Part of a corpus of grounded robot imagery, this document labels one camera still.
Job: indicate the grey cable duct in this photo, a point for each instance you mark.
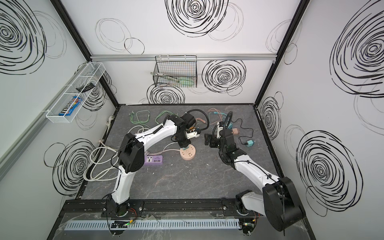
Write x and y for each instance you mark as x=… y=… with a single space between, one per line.
x=196 y=224

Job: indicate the pink charger plug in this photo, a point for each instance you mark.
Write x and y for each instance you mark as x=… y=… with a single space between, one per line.
x=235 y=131

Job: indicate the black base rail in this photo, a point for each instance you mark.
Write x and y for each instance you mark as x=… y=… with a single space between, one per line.
x=143 y=207

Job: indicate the black wire basket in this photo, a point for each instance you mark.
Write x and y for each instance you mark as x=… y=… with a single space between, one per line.
x=169 y=67

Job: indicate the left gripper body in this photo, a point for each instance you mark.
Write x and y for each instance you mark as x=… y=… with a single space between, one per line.
x=183 y=142

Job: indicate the white wire shelf basket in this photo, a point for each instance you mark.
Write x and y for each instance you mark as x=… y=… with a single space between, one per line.
x=93 y=100

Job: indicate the green item in basket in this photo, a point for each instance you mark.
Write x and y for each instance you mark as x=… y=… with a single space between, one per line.
x=187 y=81

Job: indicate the black remote control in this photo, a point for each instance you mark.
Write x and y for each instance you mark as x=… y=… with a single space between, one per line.
x=85 y=88

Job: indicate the purple power strip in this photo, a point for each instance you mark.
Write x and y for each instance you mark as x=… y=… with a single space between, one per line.
x=153 y=160

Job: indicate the pink round power strip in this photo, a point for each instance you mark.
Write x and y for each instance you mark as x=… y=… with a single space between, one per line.
x=188 y=153

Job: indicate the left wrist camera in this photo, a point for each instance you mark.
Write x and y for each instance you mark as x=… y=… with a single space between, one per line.
x=193 y=134

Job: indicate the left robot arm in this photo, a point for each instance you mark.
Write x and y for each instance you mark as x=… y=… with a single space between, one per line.
x=131 y=153

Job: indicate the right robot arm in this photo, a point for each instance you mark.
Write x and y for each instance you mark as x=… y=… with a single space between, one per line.
x=279 y=200

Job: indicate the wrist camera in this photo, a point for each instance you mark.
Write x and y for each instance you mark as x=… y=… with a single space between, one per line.
x=220 y=127
x=193 y=134

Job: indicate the blue candy pack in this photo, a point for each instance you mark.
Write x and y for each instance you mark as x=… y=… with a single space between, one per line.
x=71 y=106

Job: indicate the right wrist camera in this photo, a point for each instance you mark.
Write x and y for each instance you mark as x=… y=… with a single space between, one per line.
x=220 y=127

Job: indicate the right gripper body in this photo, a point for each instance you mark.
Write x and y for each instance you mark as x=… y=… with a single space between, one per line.
x=212 y=141

